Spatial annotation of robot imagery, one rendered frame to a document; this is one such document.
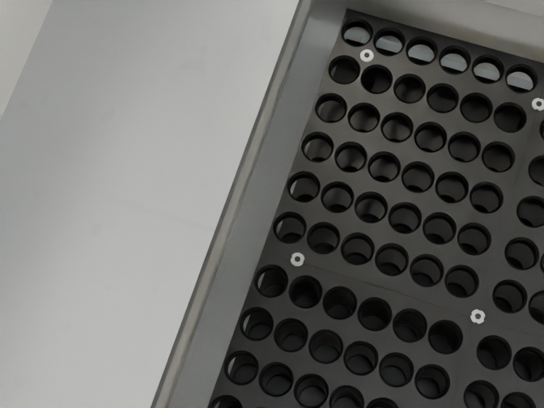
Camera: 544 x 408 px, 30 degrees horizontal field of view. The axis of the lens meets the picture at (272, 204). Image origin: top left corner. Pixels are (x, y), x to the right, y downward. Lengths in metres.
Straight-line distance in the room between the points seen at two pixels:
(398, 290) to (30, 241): 0.14
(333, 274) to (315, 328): 0.02
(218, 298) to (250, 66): 0.13
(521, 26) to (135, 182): 0.23
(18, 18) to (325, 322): 0.16
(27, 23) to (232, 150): 0.09
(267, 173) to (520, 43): 0.14
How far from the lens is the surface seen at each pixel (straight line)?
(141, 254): 0.36
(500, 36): 0.51
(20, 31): 0.39
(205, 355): 0.46
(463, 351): 0.40
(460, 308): 0.40
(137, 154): 0.38
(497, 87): 0.43
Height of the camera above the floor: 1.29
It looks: 73 degrees down
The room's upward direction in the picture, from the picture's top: 11 degrees counter-clockwise
